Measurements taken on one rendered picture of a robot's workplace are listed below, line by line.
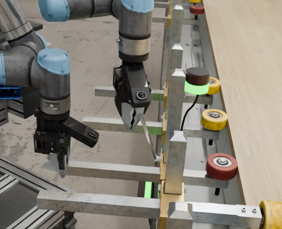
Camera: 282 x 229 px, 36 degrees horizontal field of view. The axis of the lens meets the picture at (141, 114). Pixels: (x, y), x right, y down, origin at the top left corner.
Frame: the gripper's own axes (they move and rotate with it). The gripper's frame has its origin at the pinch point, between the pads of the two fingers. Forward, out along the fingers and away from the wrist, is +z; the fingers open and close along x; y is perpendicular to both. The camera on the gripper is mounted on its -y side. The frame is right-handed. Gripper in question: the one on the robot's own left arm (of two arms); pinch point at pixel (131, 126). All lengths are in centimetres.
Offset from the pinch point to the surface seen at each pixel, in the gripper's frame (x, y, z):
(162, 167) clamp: -8.1, -4.3, 11.3
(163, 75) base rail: -42, 88, 31
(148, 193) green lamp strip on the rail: -8.2, 5.0, 28.5
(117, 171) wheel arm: 3.7, -1.5, 12.7
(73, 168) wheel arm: 14.8, 2.7, 13.3
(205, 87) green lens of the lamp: -16.7, -4.8, -12.4
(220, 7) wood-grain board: -89, 130, 13
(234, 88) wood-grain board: -47, 31, 9
